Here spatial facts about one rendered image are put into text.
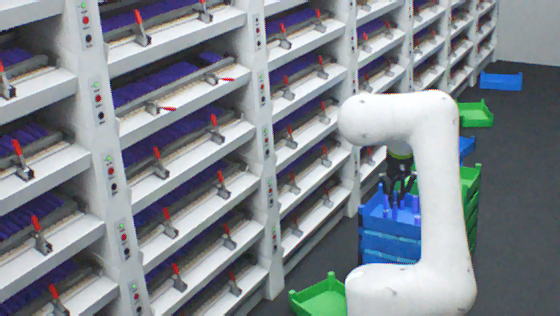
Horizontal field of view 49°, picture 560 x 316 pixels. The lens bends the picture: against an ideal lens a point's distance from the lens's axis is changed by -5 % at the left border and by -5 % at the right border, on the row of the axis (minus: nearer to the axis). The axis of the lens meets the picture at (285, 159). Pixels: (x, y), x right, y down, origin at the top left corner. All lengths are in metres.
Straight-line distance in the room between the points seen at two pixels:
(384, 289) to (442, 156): 0.32
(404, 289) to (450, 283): 0.10
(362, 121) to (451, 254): 0.36
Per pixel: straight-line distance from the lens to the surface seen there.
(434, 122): 1.49
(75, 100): 1.54
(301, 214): 2.66
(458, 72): 4.58
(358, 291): 1.41
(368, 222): 2.22
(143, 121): 1.70
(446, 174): 1.47
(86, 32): 1.52
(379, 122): 1.48
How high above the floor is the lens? 1.44
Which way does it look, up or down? 24 degrees down
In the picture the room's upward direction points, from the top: 4 degrees counter-clockwise
